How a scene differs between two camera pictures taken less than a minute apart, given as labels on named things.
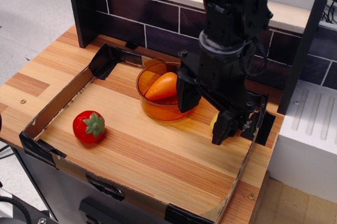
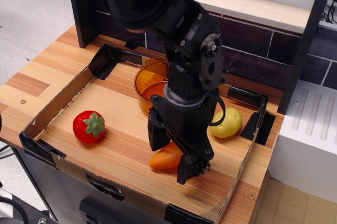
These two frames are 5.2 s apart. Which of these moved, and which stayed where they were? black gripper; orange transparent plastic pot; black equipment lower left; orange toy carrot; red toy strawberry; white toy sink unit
Moved: orange toy carrot; black gripper
Stayed: red toy strawberry; black equipment lower left; white toy sink unit; orange transparent plastic pot
